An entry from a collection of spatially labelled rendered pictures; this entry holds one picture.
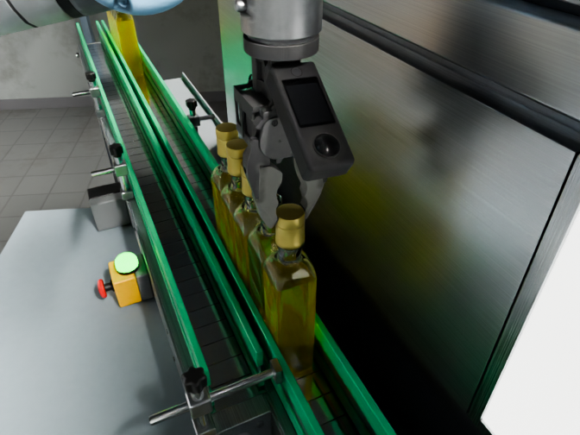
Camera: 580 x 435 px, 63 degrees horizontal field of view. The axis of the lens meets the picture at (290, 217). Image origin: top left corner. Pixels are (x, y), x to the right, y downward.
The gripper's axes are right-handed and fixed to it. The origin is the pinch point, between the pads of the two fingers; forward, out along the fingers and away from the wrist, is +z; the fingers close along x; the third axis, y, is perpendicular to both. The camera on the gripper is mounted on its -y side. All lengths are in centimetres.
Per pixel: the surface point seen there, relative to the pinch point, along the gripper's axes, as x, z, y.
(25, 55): 54, 76, 335
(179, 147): 0, 27, 72
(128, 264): 19, 30, 35
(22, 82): 62, 95, 337
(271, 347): 3.8, 18.8, -2.6
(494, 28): -13.1, -22.3, -10.6
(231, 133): 0.0, -0.6, 21.6
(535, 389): -13.0, 5.5, -26.2
